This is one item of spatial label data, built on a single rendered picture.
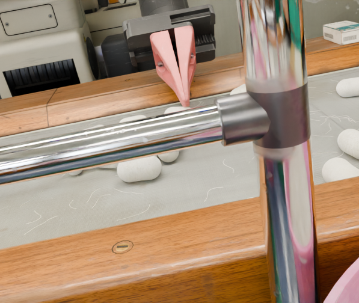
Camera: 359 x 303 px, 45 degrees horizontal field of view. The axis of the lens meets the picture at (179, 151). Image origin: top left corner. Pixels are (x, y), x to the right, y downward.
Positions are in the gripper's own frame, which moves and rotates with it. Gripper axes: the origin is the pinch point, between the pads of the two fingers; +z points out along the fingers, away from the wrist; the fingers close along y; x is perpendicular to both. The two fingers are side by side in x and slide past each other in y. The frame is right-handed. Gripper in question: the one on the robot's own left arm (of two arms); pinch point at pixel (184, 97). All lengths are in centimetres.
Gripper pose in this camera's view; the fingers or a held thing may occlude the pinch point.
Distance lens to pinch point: 46.8
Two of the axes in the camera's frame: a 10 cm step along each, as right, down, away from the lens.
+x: 0.8, 4.4, 8.9
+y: 9.8, -2.0, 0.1
